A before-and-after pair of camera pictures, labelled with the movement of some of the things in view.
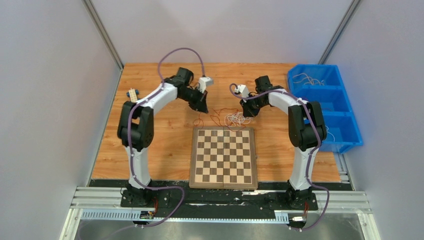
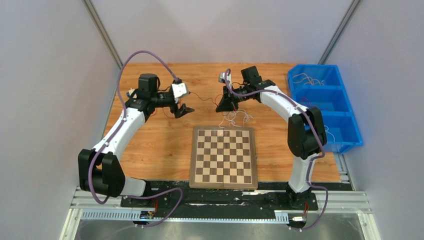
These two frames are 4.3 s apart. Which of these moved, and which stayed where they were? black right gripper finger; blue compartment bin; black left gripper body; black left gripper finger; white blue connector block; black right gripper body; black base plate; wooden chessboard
Moved: black left gripper body; black right gripper body; black left gripper finger; black right gripper finger
Stayed: wooden chessboard; white blue connector block; blue compartment bin; black base plate
